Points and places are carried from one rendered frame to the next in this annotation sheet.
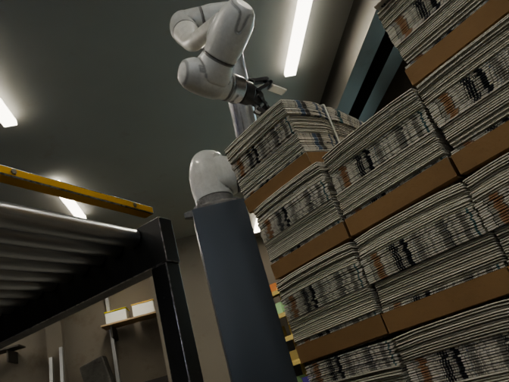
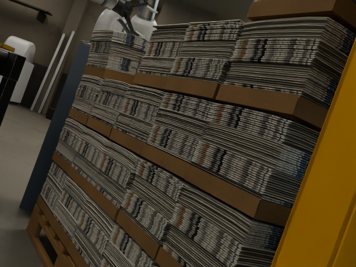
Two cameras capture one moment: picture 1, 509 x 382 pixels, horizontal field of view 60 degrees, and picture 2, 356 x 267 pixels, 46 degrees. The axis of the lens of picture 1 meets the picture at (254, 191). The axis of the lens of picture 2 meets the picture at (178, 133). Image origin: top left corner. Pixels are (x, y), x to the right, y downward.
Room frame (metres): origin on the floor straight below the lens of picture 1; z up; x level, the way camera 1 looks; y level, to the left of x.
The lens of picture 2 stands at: (-0.70, -1.00, 0.72)
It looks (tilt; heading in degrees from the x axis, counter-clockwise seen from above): 0 degrees down; 13
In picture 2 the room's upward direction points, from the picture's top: 20 degrees clockwise
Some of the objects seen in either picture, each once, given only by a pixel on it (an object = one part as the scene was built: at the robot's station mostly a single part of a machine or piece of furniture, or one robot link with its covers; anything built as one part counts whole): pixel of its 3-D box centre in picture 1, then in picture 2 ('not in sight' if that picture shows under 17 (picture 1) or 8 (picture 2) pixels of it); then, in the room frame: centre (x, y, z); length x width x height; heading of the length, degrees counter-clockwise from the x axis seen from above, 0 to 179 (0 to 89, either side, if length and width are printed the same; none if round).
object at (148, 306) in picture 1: (145, 309); not in sight; (8.66, 2.78, 2.37); 0.46 x 0.38 x 0.25; 101
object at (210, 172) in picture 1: (210, 176); (110, 26); (1.61, 0.15, 1.17); 0.18 x 0.16 x 0.22; 100
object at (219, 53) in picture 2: not in sight; (244, 81); (0.65, -0.83, 0.95); 0.38 x 0.29 x 0.23; 134
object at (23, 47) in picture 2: not in sight; (11, 69); (7.71, 5.15, 0.74); 0.74 x 0.63 x 1.47; 10
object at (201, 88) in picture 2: not in sight; (235, 106); (0.65, -0.83, 0.86); 0.38 x 0.29 x 0.04; 134
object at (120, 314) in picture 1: (117, 317); not in sight; (8.55, 3.30, 2.36); 0.43 x 0.36 x 0.24; 101
